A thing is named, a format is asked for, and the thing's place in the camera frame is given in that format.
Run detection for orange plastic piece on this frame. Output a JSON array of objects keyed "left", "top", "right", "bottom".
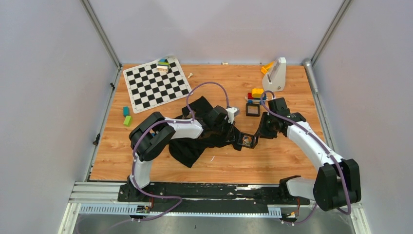
[{"left": 261, "top": 61, "right": 275, "bottom": 75}]

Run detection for black square display box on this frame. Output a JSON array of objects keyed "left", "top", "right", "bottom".
[{"left": 245, "top": 103, "right": 261, "bottom": 117}]

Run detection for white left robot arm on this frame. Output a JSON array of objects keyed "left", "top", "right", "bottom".
[{"left": 129, "top": 106, "right": 239, "bottom": 201}]

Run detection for white wedge stand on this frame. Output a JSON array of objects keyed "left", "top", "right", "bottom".
[{"left": 262, "top": 57, "right": 286, "bottom": 92}]

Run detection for round orange white brooch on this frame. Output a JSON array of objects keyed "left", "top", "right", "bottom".
[{"left": 243, "top": 136, "right": 252, "bottom": 146}]

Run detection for black hinged display case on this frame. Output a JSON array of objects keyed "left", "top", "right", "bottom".
[{"left": 237, "top": 132, "right": 259, "bottom": 149}]

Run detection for black printed t-shirt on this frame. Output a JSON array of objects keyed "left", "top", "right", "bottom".
[{"left": 169, "top": 96, "right": 242, "bottom": 168}]

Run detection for teal toy block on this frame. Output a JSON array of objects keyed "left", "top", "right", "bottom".
[{"left": 123, "top": 106, "right": 130, "bottom": 117}]

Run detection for checkered chessboard mat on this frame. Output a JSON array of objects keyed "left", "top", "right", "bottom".
[{"left": 123, "top": 56, "right": 192, "bottom": 114}]

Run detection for green toy block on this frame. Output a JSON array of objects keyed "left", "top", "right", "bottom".
[{"left": 123, "top": 115, "right": 132, "bottom": 127}]

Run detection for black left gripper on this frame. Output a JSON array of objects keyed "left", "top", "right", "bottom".
[{"left": 212, "top": 118, "right": 236, "bottom": 142}]

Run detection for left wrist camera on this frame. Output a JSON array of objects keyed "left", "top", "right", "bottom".
[{"left": 226, "top": 107, "right": 240, "bottom": 124}]

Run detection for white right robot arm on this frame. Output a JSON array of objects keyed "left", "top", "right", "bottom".
[{"left": 258, "top": 97, "right": 361, "bottom": 211}]

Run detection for stacked toy blocks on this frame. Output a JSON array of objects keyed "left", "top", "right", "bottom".
[{"left": 156, "top": 58, "right": 169, "bottom": 73}]

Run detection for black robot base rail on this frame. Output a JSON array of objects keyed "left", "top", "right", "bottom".
[{"left": 117, "top": 182, "right": 310, "bottom": 215}]

